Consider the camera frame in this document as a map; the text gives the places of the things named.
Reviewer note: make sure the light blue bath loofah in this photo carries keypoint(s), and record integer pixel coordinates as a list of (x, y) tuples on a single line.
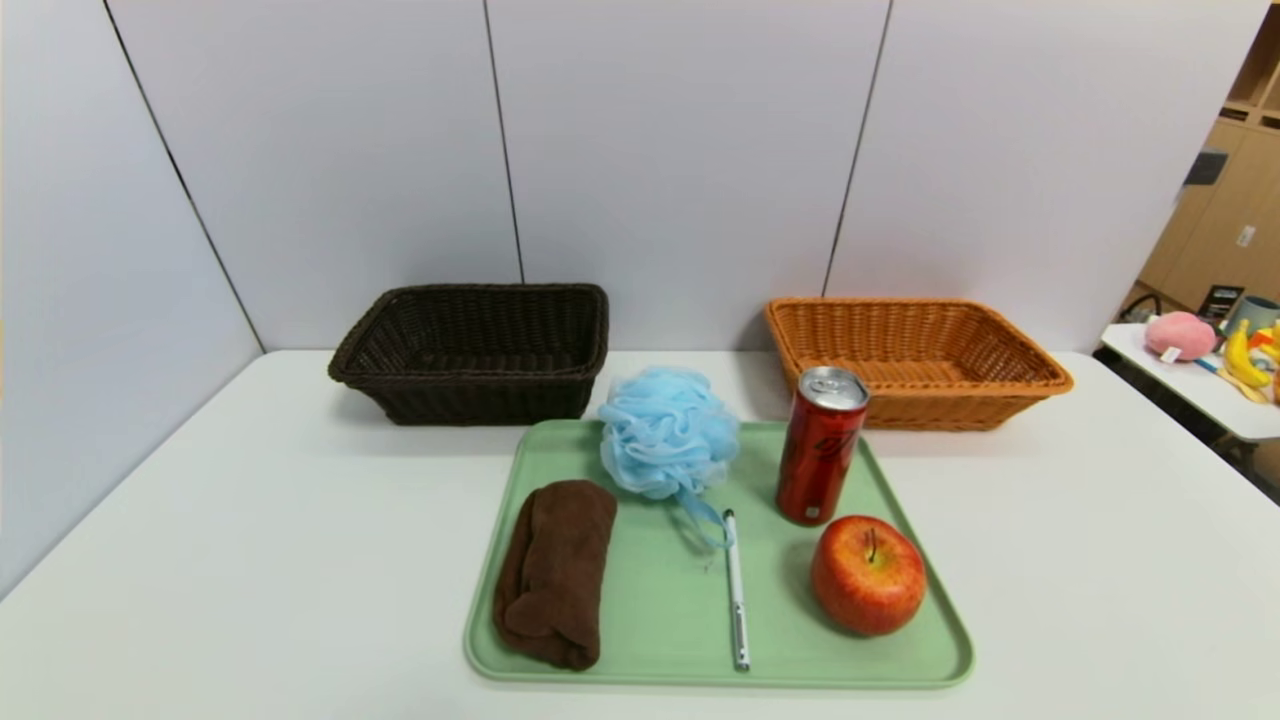
[(665, 430)]

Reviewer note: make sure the red soda can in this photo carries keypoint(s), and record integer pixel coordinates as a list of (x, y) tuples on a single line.
[(815, 460)]

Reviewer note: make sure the brown towel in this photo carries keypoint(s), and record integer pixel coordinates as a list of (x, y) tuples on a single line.
[(555, 570)]

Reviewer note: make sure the white and silver pen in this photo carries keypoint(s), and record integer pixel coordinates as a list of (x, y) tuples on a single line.
[(736, 600)]

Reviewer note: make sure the red apple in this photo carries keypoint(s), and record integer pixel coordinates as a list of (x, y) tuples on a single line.
[(868, 580)]

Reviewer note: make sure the dark brown wicker basket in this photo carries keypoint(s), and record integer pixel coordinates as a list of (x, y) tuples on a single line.
[(470, 400)]

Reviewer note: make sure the orange wicker basket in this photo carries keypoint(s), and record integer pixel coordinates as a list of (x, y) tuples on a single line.
[(950, 410)]

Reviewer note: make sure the light green plastic tray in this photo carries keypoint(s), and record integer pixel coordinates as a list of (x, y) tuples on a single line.
[(660, 600)]

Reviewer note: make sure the pink plush toy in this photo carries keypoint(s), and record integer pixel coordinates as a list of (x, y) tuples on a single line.
[(1180, 335)]

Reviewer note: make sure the white side table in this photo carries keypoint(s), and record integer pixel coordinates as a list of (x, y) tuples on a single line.
[(1190, 388)]

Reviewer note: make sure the small black sign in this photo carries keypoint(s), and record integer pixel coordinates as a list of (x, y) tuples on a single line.
[(1220, 300)]

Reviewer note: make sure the light wooden cabinet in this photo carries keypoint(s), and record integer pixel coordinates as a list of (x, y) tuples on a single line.
[(1220, 250)]

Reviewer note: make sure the small dark grey panel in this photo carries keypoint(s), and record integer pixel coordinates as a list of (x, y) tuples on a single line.
[(1206, 168)]

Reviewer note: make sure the yellow toy banana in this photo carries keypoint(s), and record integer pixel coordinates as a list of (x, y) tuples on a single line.
[(1242, 362)]

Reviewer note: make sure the grey blue cup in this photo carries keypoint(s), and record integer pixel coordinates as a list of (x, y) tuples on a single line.
[(1258, 312)]

